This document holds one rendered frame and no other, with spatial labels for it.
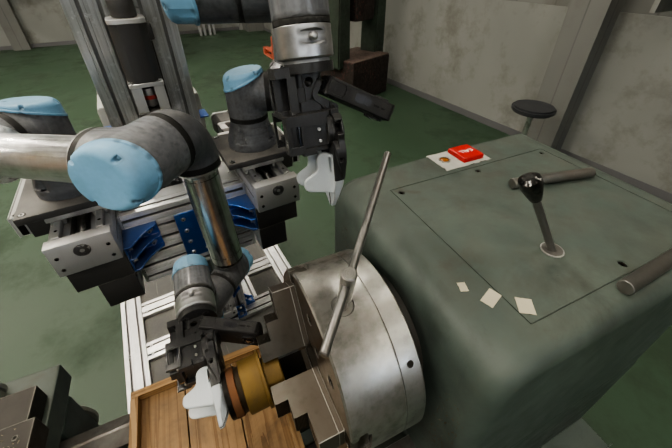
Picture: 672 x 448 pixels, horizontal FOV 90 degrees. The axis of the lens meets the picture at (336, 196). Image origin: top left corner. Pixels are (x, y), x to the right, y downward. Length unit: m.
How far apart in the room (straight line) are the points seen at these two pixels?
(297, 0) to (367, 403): 0.52
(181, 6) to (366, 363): 0.55
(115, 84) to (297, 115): 0.78
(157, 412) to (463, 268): 0.68
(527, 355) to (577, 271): 0.19
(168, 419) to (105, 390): 1.24
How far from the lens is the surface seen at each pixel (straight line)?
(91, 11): 1.13
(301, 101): 0.47
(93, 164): 0.60
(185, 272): 0.78
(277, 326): 0.59
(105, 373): 2.16
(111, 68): 1.15
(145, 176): 0.59
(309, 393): 0.60
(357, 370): 0.51
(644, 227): 0.82
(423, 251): 0.58
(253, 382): 0.60
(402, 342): 0.53
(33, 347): 2.47
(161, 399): 0.91
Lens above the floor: 1.65
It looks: 35 degrees down
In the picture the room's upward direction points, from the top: straight up
